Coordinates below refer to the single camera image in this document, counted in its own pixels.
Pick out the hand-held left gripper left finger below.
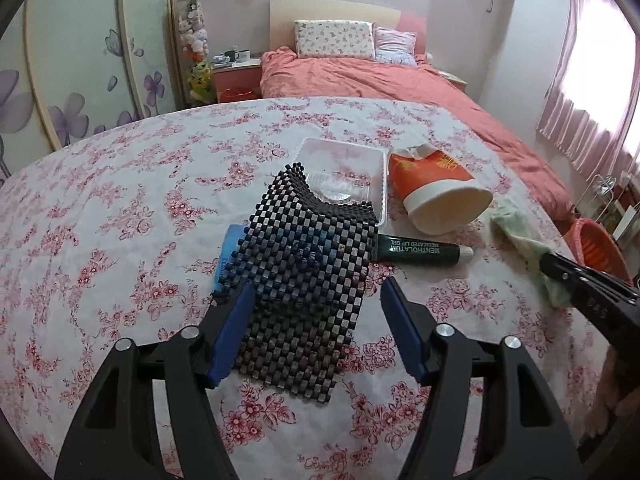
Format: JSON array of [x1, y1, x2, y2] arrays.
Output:
[[55, 280, 257, 480]]

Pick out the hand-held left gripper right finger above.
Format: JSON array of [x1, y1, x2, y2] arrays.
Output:
[[379, 276, 581, 480]]

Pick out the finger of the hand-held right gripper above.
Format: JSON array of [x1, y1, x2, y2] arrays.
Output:
[[540, 252, 640, 347]]

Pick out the orange plastic laundry basket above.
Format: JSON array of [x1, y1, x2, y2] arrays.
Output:
[[569, 218, 634, 287]]

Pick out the light green cloth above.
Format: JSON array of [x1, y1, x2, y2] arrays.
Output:
[[489, 198, 572, 307]]

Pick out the black mesh mat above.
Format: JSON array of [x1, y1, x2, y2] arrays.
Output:
[[217, 162, 379, 404]]

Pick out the blue flat packet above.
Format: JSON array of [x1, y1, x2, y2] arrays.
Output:
[[216, 224, 252, 297]]

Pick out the green lip gel tube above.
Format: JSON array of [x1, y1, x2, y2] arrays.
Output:
[[371, 233, 475, 266]]

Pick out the orange white cup pouch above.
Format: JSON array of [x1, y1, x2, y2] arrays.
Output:
[[388, 143, 496, 237]]

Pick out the floral pink tablecloth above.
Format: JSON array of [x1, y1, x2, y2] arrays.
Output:
[[0, 96, 616, 480]]

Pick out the clear plastic tray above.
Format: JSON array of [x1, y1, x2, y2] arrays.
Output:
[[294, 137, 391, 227]]

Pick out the pink curtain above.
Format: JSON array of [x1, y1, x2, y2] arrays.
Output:
[[536, 0, 640, 177]]

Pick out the salmon bed duvet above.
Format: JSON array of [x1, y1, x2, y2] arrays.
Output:
[[259, 46, 576, 222]]

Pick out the yellow green plush toy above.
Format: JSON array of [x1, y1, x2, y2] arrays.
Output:
[[187, 59, 215, 104]]

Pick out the pink bedside nightstand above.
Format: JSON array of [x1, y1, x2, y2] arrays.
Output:
[[439, 70, 469, 93], [212, 57, 264, 104]]

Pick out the pink striped pillow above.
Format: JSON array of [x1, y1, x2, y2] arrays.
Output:
[[373, 27, 419, 66]]

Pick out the floral white pillow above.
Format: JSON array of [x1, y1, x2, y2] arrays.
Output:
[[293, 19, 376, 60]]

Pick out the hanging white plush toys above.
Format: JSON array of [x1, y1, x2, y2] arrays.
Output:
[[177, 0, 211, 61]]

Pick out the flower print sliding wardrobe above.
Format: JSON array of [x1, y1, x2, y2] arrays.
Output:
[[0, 0, 217, 188]]

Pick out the cream and pink headboard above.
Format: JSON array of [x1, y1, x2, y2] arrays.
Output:
[[269, 0, 429, 57]]

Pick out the white wire rack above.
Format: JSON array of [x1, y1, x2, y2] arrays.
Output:
[[574, 172, 640, 242]]

